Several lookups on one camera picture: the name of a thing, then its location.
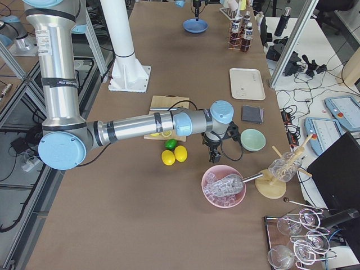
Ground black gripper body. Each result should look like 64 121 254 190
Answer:
201 121 240 156

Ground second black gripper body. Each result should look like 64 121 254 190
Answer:
191 0 208 20

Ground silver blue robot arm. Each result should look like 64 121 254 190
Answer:
24 1 238 170

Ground blue plate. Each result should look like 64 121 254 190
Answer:
183 18 208 34

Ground mint green bowl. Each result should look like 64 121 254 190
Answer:
240 129 266 152

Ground dark grey folded cloth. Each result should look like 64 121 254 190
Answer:
241 105 264 124

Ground pink bowl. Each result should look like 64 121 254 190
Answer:
201 165 246 208

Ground metal ice scoop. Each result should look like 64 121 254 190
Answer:
213 173 263 197

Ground yellow lemon right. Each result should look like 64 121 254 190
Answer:
174 145 188 162

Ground yellow lemon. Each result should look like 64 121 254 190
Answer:
161 150 176 166
174 145 188 162

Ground clear ice cubes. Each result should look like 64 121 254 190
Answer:
204 172 245 207

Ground green lime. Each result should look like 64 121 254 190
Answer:
165 138 178 150

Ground yellow lemon left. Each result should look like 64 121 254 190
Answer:
161 150 176 166

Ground syrup bottle front left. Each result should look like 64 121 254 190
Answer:
228 19 241 50

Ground syrup bottle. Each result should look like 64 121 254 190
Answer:
228 19 241 50
240 22 253 52
242 11 250 28

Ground cream plastic tray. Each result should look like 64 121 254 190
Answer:
229 67 266 101

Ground syrup bottle back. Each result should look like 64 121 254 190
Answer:
242 11 250 28

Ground lemon slices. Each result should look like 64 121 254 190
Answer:
150 130 172 138

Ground wooden glass drying rack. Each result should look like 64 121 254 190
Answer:
255 134 316 199

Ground clear glass mug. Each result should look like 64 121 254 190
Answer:
268 152 302 182

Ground syrup bottle front right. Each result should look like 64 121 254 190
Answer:
240 22 253 52

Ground silver knife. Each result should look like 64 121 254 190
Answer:
150 106 184 111

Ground wooden cutting board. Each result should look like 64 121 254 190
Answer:
143 96 189 142

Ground bar spoon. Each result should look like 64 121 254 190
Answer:
283 197 311 207

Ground black thermos bottle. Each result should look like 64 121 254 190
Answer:
274 7 292 37

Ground blue teach pendant lower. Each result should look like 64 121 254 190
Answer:
304 117 345 156

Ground blue teach pendant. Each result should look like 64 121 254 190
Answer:
304 117 345 156
324 96 359 132

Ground wine glass upper left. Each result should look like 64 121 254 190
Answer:
277 214 302 236

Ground wine glass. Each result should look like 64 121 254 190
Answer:
293 240 316 266
267 245 295 269
299 208 320 230
305 230 330 254
277 214 302 236

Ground black monitor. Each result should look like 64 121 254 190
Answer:
308 132 359 210

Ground wine glass upper right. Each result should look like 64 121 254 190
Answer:
299 208 320 230

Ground blue teach pendant upper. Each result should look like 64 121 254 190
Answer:
324 96 359 132

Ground wine glass lower left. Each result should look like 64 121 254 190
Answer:
267 245 295 269

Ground wine glass lower right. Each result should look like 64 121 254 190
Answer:
293 240 316 266

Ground wine glass middle right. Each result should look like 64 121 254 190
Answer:
305 230 330 254

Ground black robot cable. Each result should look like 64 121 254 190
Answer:
167 99 244 162

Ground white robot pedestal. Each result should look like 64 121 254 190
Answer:
101 0 151 93

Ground aluminium frame post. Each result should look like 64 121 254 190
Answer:
269 0 318 89

